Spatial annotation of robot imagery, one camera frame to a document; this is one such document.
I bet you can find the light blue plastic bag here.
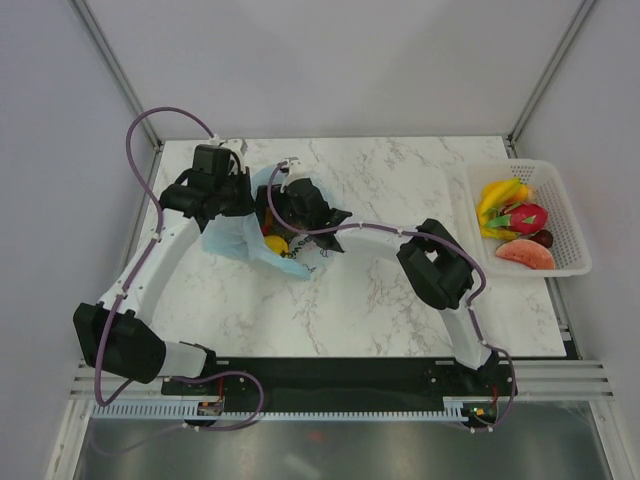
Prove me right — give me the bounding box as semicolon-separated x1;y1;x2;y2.
200;165;346;282

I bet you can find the yellow fake banana bunch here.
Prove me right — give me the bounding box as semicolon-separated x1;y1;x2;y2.
476;177;522;241

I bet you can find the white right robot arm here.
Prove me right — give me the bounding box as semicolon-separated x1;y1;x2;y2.
256;178;499;394

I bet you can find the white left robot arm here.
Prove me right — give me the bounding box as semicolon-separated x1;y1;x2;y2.
73;139;254;394

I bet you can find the orange fake peach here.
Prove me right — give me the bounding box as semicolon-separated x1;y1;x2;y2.
514;184;535;202

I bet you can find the red fake dragon fruit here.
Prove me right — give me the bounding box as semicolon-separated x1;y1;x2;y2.
486;202;549;235

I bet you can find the fake watermelon slice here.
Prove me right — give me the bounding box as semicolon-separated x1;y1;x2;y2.
495;239;556;270

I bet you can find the dark purple fake plum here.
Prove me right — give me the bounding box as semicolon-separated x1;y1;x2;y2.
530;229;554;249

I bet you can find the white plastic fruit basket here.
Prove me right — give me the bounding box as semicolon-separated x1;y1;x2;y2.
461;159;592;278

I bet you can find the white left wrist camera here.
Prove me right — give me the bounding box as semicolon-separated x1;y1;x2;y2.
210;135;248;175

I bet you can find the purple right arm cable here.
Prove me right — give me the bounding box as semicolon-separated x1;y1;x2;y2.
266;160;518;434

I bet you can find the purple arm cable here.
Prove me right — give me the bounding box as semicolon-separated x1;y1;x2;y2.
93;105;265;432
266;160;518;434

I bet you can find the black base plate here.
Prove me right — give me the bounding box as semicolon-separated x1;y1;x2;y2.
159;355;518;414

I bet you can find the left aluminium corner post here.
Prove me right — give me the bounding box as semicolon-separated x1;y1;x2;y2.
69;0;165;151

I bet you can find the aluminium corner post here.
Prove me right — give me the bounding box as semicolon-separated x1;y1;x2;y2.
69;0;165;151
503;0;599;158

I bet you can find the right aluminium corner post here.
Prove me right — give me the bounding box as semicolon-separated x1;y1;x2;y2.
503;0;599;158

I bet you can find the white slotted cable duct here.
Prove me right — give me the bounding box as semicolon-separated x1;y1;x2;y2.
91;399;468;422

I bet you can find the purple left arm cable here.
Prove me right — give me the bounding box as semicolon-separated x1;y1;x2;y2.
93;105;265;432

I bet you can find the aluminium frame rail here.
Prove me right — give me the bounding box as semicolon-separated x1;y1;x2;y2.
69;359;614;400

